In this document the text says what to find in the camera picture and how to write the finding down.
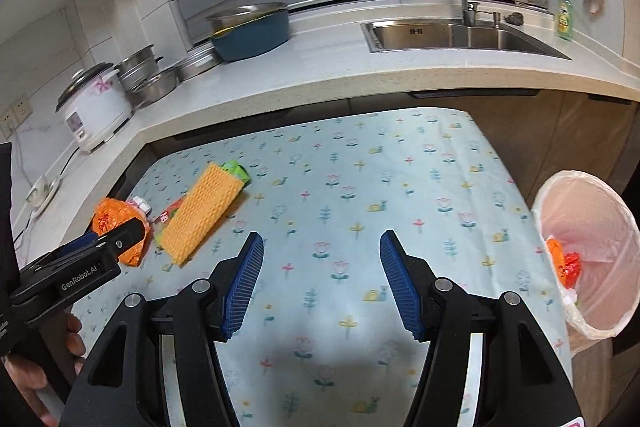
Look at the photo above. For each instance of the pink paper cup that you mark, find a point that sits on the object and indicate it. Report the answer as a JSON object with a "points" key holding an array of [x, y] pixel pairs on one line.
{"points": [[140, 204]]}

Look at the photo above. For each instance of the blue basin with steel bowl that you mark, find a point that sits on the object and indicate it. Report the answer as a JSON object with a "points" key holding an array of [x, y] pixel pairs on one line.
{"points": [[249, 30]]}

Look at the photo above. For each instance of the person left hand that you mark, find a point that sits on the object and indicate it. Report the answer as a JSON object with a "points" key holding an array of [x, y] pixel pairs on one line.
{"points": [[30, 378]]}

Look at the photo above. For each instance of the floral light blue tablecloth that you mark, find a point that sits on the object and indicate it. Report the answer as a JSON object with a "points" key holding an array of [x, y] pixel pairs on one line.
{"points": [[322, 343]]}

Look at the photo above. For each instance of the stainless steel sink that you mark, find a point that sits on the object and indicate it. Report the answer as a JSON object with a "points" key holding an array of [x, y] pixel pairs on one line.
{"points": [[397, 35]]}

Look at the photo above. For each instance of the steel scrubber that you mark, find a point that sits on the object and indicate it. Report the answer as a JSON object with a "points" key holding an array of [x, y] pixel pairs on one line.
{"points": [[515, 19]]}

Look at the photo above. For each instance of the white power strip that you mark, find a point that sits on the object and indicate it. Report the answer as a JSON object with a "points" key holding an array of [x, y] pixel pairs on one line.
{"points": [[42, 191]]}

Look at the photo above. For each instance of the white trash bin with bag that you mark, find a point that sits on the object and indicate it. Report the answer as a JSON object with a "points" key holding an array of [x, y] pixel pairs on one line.
{"points": [[587, 217]]}

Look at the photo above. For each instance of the orange foam fruit net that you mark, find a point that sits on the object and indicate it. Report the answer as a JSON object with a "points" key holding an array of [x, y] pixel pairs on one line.
{"points": [[200, 211]]}

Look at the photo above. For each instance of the green dish soap bottle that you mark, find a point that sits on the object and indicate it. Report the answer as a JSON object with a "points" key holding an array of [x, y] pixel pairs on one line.
{"points": [[564, 20]]}

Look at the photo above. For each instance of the wall power socket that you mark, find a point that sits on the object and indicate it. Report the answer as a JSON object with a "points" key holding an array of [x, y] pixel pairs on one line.
{"points": [[14, 115]]}

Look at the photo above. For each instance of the white rice cooker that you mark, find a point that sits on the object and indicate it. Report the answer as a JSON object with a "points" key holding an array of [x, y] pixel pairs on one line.
{"points": [[94, 105]]}

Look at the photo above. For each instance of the stacked steel pots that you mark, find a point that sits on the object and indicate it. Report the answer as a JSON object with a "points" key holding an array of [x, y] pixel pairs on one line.
{"points": [[142, 79]]}

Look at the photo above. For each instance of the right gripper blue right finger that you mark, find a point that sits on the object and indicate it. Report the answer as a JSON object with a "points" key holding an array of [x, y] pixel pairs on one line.
{"points": [[395, 263]]}

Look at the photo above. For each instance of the stack of steel plates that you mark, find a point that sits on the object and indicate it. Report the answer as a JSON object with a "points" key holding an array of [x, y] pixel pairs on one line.
{"points": [[199, 59]]}

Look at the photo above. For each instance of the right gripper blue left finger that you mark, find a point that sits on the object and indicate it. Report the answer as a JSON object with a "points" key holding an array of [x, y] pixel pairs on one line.
{"points": [[240, 277]]}

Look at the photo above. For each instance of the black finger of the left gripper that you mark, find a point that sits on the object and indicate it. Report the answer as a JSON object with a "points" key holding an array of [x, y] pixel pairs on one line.
{"points": [[126, 242]]}

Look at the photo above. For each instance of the orange snack wrapper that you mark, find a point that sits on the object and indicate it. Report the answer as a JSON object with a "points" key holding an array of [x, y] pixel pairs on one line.
{"points": [[109, 214]]}

